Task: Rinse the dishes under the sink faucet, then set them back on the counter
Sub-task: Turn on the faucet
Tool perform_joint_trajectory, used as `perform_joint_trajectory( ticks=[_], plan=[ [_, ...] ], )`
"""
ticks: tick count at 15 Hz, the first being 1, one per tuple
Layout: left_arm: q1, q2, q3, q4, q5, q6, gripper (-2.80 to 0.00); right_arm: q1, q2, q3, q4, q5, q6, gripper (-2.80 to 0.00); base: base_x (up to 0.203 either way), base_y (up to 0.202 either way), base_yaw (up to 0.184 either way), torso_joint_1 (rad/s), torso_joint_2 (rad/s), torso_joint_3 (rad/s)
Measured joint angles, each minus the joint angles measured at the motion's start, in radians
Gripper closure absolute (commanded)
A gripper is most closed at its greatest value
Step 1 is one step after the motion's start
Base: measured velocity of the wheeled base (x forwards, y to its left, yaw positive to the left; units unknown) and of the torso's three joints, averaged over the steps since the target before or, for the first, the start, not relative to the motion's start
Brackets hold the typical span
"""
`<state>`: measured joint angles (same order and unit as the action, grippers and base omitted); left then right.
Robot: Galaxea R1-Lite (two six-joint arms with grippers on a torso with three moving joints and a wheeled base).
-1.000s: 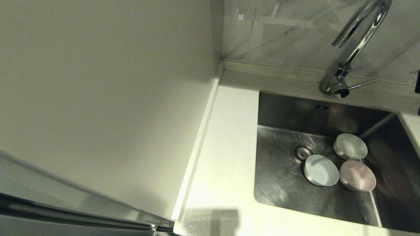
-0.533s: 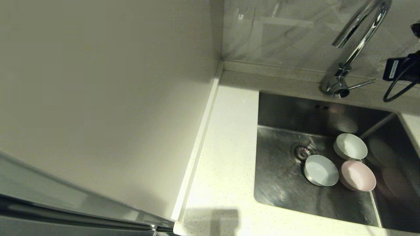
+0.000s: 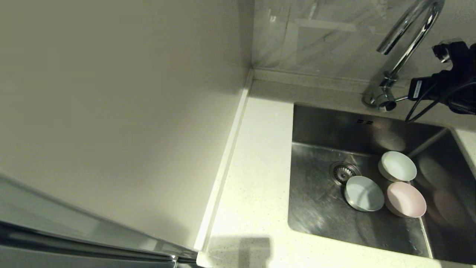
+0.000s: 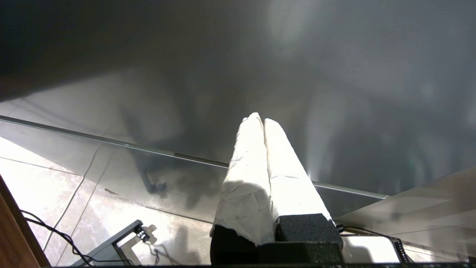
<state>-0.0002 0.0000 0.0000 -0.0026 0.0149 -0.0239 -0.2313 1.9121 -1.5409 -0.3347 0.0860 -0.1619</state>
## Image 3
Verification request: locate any white ceramic bowl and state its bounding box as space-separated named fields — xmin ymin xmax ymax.
xmin=378 ymin=151 xmax=417 ymax=183

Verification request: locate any pink ceramic bowl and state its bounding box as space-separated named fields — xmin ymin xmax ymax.
xmin=385 ymin=181 xmax=427 ymax=218

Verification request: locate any pale blue ceramic bowl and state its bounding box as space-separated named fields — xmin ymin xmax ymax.
xmin=344 ymin=176 xmax=385 ymax=212

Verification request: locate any stainless steel kitchen sink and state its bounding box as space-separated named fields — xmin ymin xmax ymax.
xmin=287 ymin=103 xmax=476 ymax=265

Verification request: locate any chrome gooseneck faucet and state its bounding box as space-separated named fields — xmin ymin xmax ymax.
xmin=363 ymin=0 xmax=445 ymax=113

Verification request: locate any round metal drain strainer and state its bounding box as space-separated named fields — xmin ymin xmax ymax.
xmin=329 ymin=161 xmax=360 ymax=186

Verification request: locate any glossy grey appliance panel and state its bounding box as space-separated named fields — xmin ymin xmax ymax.
xmin=0 ymin=173 xmax=199 ymax=268

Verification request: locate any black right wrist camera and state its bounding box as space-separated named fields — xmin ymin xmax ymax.
xmin=408 ymin=76 xmax=435 ymax=101

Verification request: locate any black camera cable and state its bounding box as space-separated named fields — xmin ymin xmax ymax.
xmin=405 ymin=80 xmax=476 ymax=123

